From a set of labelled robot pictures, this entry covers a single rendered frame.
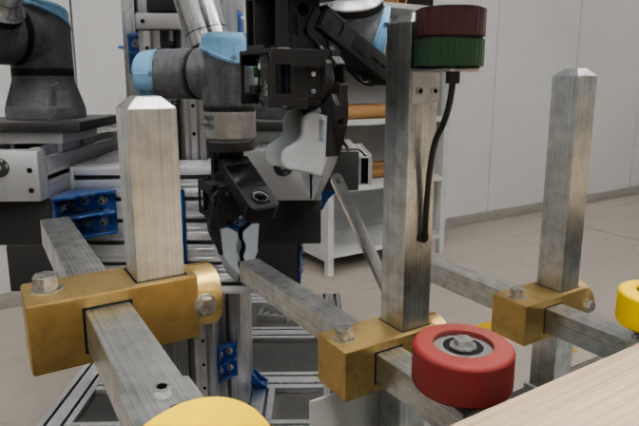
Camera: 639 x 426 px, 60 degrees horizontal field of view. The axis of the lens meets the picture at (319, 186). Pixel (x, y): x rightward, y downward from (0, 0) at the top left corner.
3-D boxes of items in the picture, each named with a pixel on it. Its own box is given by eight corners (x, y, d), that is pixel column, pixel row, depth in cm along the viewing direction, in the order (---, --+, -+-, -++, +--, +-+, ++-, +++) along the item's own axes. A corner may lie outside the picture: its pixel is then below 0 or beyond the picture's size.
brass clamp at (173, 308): (26, 345, 41) (19, 280, 40) (200, 307, 48) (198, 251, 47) (33, 382, 36) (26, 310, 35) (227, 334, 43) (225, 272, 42)
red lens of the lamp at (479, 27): (399, 37, 49) (400, 11, 49) (450, 40, 52) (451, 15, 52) (449, 32, 44) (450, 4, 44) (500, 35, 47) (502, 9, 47)
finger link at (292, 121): (260, 198, 59) (258, 109, 57) (308, 192, 62) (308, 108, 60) (273, 203, 56) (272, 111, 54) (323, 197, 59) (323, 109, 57)
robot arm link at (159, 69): (174, 98, 94) (229, 99, 89) (126, 101, 84) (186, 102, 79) (172, 50, 92) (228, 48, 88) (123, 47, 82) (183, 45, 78)
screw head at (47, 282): (28, 288, 39) (27, 272, 39) (61, 282, 40) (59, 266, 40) (30, 298, 37) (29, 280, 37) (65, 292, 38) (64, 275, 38)
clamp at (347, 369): (317, 379, 56) (317, 332, 55) (419, 346, 63) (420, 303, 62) (348, 407, 51) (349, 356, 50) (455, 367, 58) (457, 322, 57)
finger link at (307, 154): (273, 203, 56) (272, 111, 54) (323, 197, 59) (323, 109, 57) (288, 210, 53) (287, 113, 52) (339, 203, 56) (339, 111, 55)
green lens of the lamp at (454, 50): (398, 67, 49) (399, 41, 49) (448, 67, 53) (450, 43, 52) (447, 65, 44) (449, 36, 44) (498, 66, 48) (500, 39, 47)
